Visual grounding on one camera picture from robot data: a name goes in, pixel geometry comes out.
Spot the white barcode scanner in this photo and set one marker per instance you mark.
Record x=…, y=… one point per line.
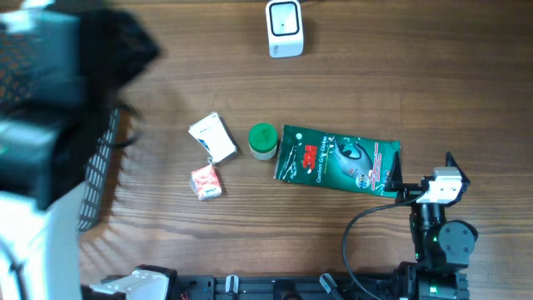
x=284, y=28

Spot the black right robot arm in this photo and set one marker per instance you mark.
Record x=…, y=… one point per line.
x=442, y=247

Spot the white blue small box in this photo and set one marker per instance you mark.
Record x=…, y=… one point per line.
x=211, y=133

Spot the red white small packet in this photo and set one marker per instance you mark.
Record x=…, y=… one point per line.
x=205, y=183

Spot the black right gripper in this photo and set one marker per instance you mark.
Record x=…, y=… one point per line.
x=394, y=182

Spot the green lid jar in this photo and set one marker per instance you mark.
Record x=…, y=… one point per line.
x=263, y=141

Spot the green 3M gloves package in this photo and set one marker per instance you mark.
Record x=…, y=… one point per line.
x=331, y=160

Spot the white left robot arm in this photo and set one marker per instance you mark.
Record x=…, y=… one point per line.
x=63, y=66

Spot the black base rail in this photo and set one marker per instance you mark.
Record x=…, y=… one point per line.
x=326, y=286

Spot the grey plastic shopping basket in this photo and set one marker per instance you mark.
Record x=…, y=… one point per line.
x=96, y=176

